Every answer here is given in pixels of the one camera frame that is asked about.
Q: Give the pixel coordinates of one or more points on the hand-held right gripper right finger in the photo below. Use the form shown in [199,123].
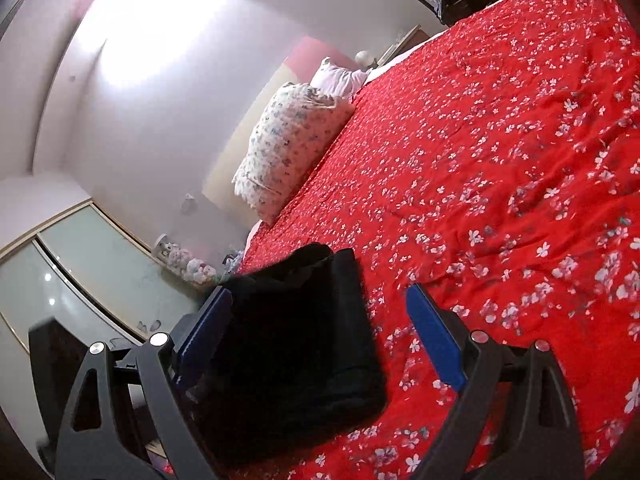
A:
[437,340]

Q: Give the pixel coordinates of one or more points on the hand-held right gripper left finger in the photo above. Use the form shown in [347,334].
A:
[205,332]

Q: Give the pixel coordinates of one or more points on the black pants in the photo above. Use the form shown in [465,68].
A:
[295,350]

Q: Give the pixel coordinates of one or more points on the stack of plush toys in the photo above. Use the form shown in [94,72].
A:
[187,262]

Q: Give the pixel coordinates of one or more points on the cluttered nightstand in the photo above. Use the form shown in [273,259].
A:
[232,262]

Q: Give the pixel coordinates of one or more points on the floral sliding door wardrobe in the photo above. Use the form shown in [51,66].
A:
[75,270]

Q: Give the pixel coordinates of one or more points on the red floral bedspread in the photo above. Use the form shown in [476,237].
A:
[500,185]

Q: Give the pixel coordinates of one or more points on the cream and pink headboard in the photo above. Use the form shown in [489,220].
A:
[235,150]

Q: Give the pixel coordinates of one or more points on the white printed pillow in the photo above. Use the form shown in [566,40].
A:
[290,150]

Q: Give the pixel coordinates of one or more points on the pale pink pillow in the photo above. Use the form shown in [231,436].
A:
[335,77]

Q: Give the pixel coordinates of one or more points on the white round lamp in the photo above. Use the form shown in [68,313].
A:
[363,58]

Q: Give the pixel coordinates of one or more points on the white nightstand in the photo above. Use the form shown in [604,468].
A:
[400,47]

